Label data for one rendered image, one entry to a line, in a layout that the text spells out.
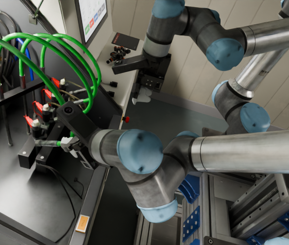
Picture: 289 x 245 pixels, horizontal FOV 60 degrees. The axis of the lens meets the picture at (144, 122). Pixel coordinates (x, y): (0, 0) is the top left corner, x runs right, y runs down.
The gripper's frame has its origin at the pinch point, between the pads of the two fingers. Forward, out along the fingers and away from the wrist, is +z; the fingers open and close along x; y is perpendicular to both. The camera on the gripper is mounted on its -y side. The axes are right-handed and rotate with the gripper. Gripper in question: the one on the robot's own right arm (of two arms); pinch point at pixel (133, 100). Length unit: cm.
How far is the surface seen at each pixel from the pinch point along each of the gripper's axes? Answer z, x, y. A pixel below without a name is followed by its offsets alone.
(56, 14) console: -10.4, 23.0, -36.0
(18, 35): -15.1, -4.7, -35.8
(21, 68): 2.6, 3.4, -40.6
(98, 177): 27.0, -15.9, -4.9
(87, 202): 27.0, -26.6, -5.8
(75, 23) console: -4.1, 33.5, -31.9
